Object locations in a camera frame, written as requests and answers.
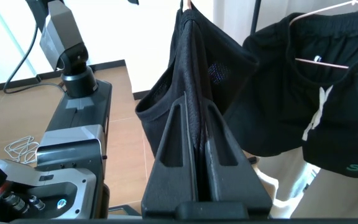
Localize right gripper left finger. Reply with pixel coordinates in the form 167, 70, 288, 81
141, 91, 198, 219

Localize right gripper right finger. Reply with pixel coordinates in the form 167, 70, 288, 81
203, 101, 273, 219

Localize black shorts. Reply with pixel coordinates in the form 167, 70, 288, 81
223, 9, 358, 179

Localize black garment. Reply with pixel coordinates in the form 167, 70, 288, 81
135, 0, 259, 158

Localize black clothes rack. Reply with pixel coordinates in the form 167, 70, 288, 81
247, 0, 262, 165

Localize white cable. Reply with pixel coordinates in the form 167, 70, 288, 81
4, 136, 40, 165

